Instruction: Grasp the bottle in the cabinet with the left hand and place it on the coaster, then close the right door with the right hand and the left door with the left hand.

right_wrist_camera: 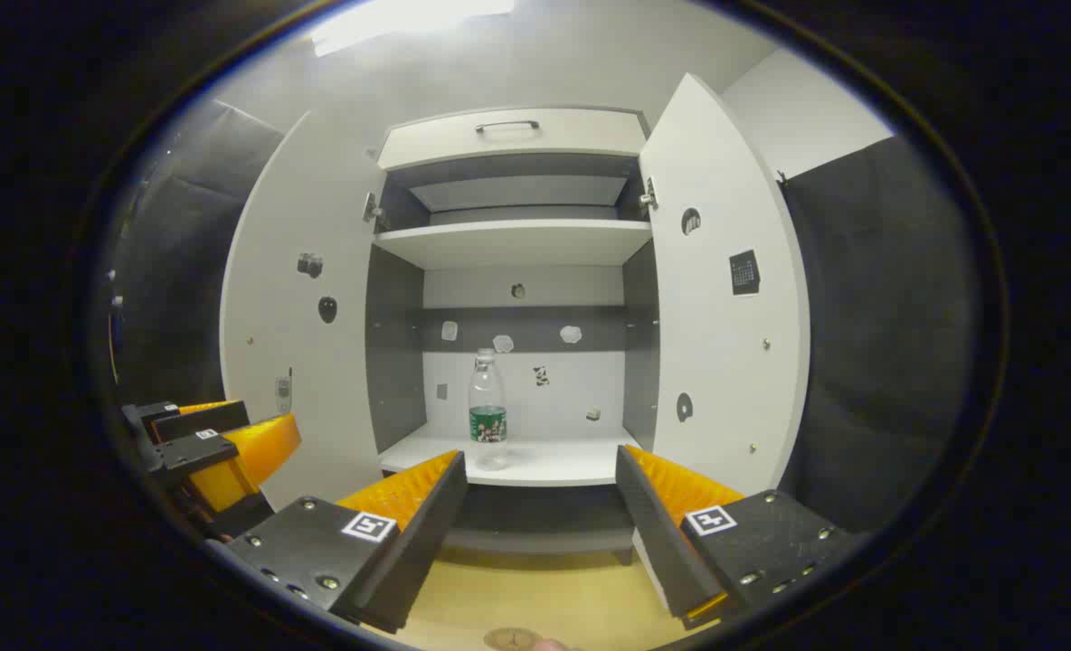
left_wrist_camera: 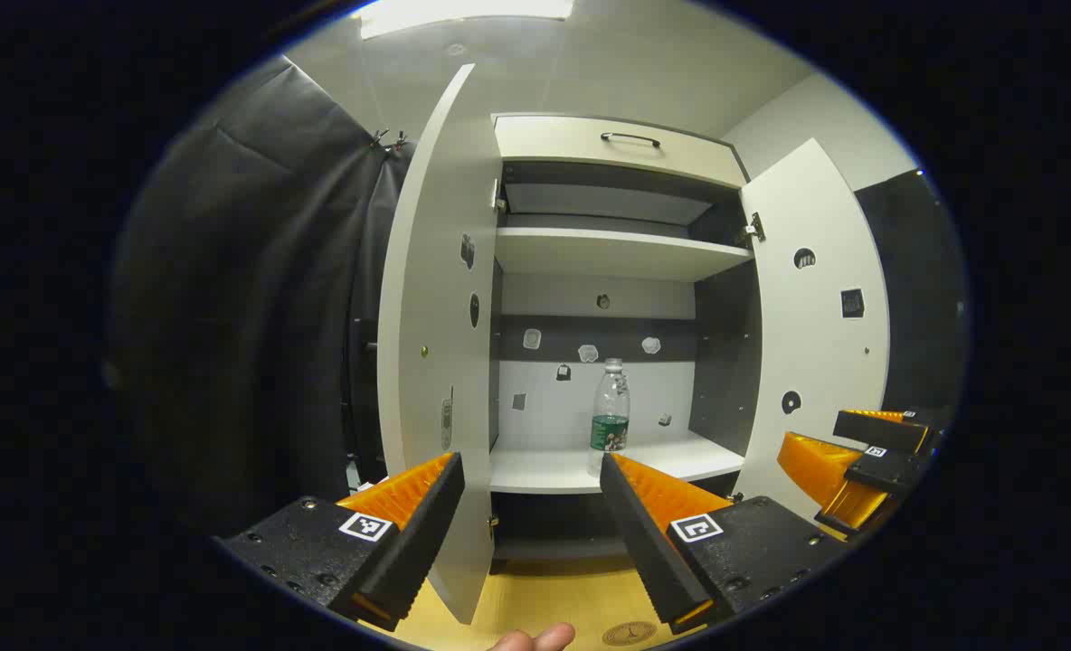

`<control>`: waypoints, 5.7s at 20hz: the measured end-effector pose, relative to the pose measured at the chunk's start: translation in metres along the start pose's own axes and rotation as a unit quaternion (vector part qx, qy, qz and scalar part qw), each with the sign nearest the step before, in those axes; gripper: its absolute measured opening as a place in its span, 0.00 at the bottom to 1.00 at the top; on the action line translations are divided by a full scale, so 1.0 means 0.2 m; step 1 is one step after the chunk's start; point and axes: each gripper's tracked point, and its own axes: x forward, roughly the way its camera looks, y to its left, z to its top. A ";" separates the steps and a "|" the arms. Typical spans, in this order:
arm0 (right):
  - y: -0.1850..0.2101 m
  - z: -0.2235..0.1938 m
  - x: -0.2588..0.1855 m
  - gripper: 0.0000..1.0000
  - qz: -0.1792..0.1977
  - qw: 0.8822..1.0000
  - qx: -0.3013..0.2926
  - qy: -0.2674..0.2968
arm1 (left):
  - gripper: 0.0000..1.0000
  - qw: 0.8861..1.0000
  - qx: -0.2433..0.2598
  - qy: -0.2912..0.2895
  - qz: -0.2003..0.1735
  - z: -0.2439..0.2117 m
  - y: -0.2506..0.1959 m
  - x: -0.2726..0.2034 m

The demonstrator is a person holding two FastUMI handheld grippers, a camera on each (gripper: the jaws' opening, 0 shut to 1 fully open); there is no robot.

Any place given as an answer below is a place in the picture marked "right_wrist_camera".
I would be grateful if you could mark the black backdrop cloth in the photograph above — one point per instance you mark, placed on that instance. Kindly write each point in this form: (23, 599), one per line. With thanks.
(879, 344)
(192, 271)

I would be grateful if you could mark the white cabinet drawer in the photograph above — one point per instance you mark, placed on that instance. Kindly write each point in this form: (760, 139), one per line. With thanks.
(517, 145)

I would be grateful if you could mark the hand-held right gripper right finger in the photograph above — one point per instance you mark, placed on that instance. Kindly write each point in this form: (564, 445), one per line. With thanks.
(658, 533)

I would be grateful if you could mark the white grey cabinet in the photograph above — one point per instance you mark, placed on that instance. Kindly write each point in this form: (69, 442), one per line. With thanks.
(517, 298)

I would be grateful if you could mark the white cabinet shelf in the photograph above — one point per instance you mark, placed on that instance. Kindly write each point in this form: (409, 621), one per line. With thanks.
(544, 461)
(513, 242)

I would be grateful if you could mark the white cabinet door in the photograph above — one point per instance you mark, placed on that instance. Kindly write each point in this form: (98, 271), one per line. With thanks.
(725, 362)
(291, 344)

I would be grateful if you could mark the metal door hinge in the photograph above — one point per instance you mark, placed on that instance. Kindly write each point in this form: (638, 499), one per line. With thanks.
(649, 197)
(373, 210)

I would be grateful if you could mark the clear plastic bottle green label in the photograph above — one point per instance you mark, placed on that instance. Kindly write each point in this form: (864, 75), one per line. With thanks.
(488, 407)

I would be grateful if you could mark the ceiling light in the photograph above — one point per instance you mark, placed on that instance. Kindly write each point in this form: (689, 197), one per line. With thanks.
(400, 23)

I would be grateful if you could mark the round brown coaster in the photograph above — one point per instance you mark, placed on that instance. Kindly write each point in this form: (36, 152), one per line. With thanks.
(510, 640)

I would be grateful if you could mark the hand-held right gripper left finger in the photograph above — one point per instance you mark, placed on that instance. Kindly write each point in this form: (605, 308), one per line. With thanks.
(427, 533)

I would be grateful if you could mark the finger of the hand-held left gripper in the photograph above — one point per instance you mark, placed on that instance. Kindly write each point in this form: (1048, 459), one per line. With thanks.
(201, 420)
(196, 449)

